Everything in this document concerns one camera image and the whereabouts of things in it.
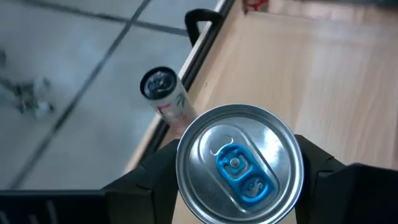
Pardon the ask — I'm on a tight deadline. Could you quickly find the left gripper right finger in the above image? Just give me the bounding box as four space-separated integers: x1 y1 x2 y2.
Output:
294 134 398 224

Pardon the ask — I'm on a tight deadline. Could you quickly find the grey floor stand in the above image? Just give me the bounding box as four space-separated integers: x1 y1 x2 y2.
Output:
0 49 56 121

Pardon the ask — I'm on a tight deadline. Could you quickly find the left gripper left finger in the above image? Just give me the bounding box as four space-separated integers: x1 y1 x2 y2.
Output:
0 139 187 224

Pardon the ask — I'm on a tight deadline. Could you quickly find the white floral Celsius can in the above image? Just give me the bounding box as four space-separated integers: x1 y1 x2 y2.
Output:
139 65 200 134

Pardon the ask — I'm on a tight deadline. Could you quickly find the blue silver Red Bull can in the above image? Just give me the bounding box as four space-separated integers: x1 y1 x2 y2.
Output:
175 103 305 224

